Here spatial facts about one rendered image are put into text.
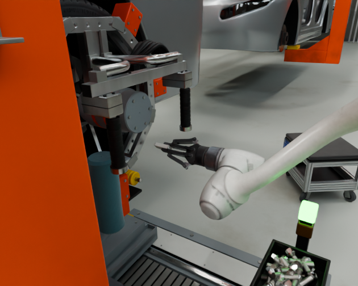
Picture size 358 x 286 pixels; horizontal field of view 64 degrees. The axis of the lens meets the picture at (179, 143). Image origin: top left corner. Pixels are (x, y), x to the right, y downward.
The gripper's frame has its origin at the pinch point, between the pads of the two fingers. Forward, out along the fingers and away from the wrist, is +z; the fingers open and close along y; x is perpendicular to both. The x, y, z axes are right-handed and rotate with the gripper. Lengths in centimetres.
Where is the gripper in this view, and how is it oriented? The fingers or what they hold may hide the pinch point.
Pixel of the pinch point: (162, 146)
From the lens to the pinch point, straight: 115.5
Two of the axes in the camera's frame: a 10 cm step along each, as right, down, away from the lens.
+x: -3.9, -4.0, -8.3
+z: -8.5, -1.9, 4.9
